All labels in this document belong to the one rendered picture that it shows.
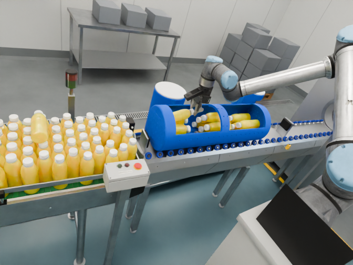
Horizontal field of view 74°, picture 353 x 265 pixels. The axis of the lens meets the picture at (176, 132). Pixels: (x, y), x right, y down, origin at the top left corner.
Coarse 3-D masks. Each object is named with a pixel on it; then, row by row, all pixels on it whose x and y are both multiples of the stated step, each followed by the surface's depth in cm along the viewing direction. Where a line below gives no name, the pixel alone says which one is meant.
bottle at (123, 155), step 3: (117, 150) 126; (120, 150) 125; (123, 150) 125; (126, 150) 126; (117, 153) 126; (120, 153) 125; (123, 153) 125; (126, 153) 126; (120, 156) 125; (123, 156) 126; (126, 156) 127; (120, 159) 126; (123, 159) 127; (126, 159) 128
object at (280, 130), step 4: (284, 120) 209; (288, 120) 207; (280, 124) 213; (284, 124) 209; (288, 124) 205; (292, 124) 204; (280, 128) 215; (284, 128) 209; (288, 128) 207; (280, 132) 215; (284, 132) 211; (284, 136) 212
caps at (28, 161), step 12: (0, 120) 115; (12, 120) 119; (24, 120) 119; (0, 132) 110; (12, 132) 111; (24, 132) 115; (72, 132) 122; (84, 132) 124; (0, 144) 106; (12, 144) 106; (60, 144) 114; (72, 144) 117; (84, 144) 118; (12, 156) 101; (60, 156) 108; (84, 156) 113
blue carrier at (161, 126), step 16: (160, 112) 137; (208, 112) 176; (224, 112) 156; (240, 112) 193; (256, 112) 185; (160, 128) 138; (192, 128) 174; (224, 128) 153; (256, 128) 168; (160, 144) 140; (176, 144) 141; (192, 144) 148; (208, 144) 156
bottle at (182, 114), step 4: (176, 112) 145; (180, 112) 145; (184, 112) 145; (188, 112) 146; (176, 116) 144; (180, 116) 144; (184, 116) 145; (188, 116) 147; (176, 120) 145; (180, 120) 146
